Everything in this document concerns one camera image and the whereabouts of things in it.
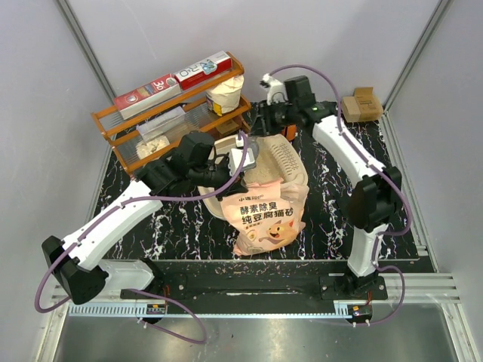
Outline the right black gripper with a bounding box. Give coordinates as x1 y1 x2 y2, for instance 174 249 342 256
249 98 299 137

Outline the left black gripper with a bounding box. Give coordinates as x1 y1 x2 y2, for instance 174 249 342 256
189 156 249 201

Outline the pink cat litter bag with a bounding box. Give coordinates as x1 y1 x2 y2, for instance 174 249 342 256
220 179 309 256

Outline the metal litter scoop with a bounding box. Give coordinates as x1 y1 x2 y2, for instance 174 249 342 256
248 137 260 160

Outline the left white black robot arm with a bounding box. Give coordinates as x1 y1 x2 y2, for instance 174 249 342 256
34 131 254 313

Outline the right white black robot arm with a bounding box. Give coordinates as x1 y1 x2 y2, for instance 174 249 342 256
251 73 402 299

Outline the brown box under shelf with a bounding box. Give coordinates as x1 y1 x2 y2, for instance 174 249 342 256
215 119 241 137

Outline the beige plastic litter box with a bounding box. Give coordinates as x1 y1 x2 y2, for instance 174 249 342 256
202 134 308 220

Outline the clear plastic box on shelf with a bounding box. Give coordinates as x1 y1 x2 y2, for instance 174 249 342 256
137 106 186 141

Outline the red white box right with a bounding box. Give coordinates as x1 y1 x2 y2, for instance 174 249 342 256
174 51 232 91

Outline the red white box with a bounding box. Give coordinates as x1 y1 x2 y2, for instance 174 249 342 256
174 51 232 91
114 74 181 120

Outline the brown cardboard box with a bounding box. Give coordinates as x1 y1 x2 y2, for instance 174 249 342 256
342 87 383 123

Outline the red white box left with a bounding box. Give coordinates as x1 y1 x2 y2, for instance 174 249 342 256
114 74 181 120

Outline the orange pump bottle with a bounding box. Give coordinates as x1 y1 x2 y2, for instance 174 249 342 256
281 125 297 142

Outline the white paper bag upper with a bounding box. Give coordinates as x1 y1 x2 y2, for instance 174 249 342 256
205 75 245 116

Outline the white paper bag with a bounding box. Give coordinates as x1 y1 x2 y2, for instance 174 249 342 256
205 75 245 116
136 135 170 159

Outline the white paper bag lower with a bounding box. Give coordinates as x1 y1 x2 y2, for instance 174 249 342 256
136 135 170 159

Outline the orange wooden shelf rack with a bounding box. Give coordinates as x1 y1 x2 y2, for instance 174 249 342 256
92 51 251 175

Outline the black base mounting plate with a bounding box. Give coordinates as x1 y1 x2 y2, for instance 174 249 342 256
119 259 389 314

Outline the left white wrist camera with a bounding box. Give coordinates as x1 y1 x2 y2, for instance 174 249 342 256
229 131 257 176

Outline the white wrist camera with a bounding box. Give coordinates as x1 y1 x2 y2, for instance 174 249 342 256
229 131 257 176
260 73 288 106

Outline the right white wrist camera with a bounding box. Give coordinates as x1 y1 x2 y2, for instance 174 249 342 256
260 73 288 106

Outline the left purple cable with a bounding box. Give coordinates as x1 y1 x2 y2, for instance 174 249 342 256
34 131 250 343

